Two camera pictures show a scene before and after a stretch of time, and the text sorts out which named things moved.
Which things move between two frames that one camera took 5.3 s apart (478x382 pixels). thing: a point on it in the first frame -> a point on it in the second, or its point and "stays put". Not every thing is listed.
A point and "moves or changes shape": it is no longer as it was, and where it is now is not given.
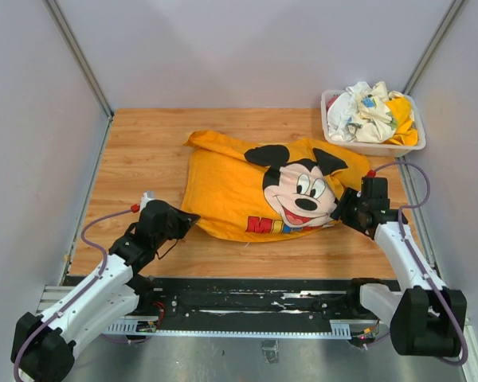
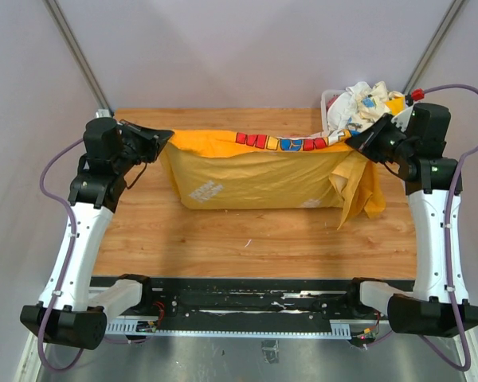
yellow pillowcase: (244, 192) moves or changes shape
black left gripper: (177, 222) -> (144, 140)
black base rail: (134, 298) stays put
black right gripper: (346, 204) -> (375, 138)
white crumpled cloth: (362, 114) stays put
